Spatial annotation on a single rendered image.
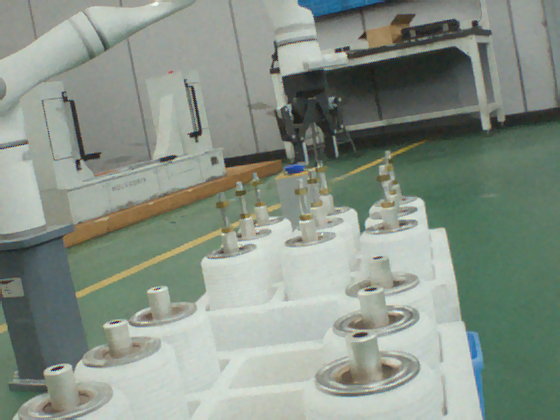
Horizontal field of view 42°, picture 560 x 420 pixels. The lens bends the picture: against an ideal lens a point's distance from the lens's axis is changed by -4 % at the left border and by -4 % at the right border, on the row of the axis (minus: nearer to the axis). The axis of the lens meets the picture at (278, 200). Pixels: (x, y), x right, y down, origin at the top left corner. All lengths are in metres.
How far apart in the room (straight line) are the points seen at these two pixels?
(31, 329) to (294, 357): 0.74
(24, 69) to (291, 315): 0.72
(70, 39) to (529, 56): 4.86
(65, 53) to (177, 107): 3.40
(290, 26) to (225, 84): 5.64
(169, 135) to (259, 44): 2.18
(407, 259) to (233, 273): 0.24
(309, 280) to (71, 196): 2.78
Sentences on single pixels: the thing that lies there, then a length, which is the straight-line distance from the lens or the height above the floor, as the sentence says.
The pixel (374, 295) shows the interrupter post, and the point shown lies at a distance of 0.63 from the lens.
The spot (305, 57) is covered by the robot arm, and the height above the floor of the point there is 0.52.
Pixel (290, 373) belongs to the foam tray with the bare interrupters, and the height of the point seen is 0.15.
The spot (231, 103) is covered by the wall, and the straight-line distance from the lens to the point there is 6.87.
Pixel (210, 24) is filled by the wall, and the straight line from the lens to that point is 6.96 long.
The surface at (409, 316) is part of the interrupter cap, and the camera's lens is 0.64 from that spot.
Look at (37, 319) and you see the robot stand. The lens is 1.47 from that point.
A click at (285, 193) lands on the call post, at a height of 0.28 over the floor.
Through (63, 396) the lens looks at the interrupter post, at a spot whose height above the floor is 0.26.
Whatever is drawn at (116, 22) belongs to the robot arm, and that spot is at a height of 0.67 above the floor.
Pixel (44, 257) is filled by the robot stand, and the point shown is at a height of 0.25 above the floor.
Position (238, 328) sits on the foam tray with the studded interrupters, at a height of 0.16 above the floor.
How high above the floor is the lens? 0.44
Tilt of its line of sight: 7 degrees down
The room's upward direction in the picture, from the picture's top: 11 degrees counter-clockwise
